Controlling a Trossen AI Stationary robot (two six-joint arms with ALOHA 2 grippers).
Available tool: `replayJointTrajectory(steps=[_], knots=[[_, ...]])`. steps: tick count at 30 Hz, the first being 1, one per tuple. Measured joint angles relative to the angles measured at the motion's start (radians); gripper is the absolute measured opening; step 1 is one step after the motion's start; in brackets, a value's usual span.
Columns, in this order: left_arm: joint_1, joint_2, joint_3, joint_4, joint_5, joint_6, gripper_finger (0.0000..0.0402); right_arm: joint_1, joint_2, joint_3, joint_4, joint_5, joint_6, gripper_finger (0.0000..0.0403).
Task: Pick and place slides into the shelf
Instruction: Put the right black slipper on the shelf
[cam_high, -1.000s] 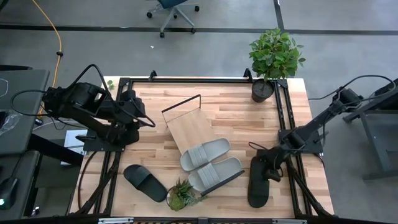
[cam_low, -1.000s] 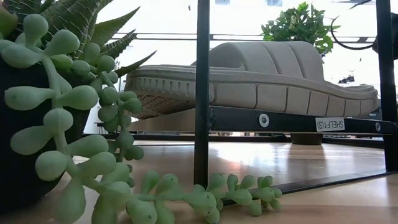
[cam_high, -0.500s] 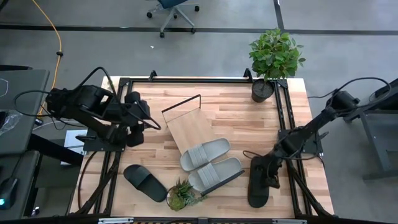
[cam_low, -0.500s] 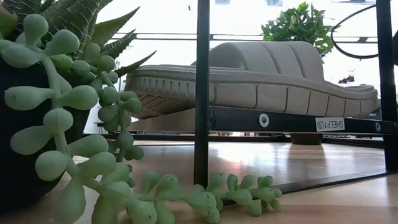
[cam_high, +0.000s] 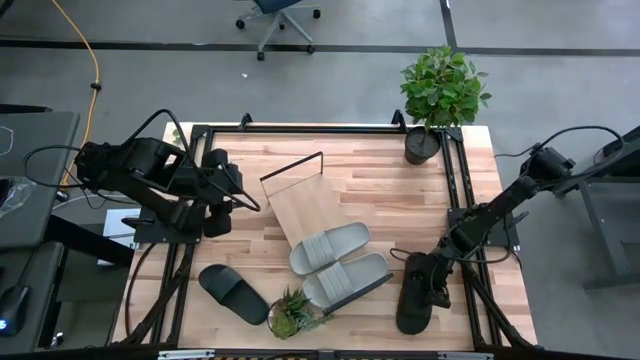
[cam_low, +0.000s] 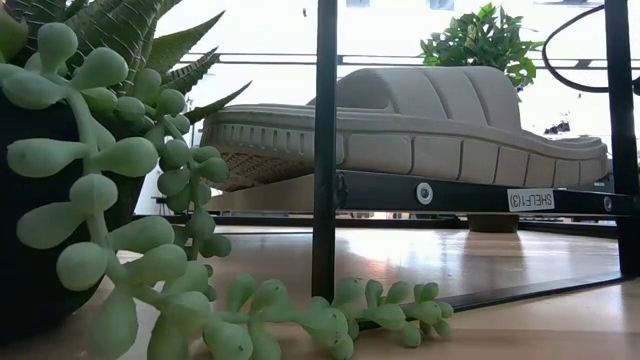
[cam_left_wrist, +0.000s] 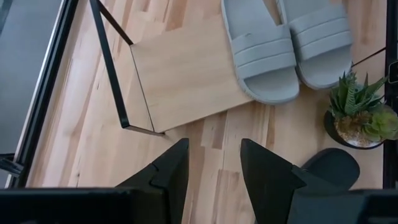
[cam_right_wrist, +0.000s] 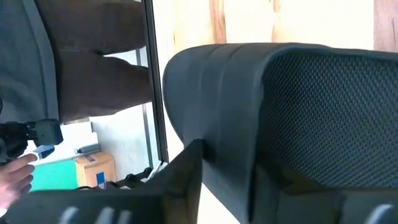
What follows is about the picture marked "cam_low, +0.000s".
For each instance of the black aluminium rig frame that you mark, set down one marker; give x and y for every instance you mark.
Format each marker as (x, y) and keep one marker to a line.
(400, 223)

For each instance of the white shelf label sticker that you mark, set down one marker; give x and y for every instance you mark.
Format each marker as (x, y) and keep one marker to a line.
(531, 200)

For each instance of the spiky green succulent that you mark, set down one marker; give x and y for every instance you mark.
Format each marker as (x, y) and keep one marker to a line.
(115, 25)

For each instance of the thin dark background rail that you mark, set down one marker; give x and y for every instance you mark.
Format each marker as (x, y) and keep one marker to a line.
(390, 59)

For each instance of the black succulent pot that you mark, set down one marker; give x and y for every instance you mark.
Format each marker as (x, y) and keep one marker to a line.
(25, 300)

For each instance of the leafy green plant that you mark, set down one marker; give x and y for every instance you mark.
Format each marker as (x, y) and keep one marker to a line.
(480, 45)

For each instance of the pale green bead succulent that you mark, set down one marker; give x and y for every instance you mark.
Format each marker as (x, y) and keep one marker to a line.
(125, 157)

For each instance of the grey foam slide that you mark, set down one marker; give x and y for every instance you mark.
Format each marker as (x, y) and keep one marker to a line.
(440, 155)

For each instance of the black metal frame shelf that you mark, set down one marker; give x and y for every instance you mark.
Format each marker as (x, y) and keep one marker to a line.
(380, 192)

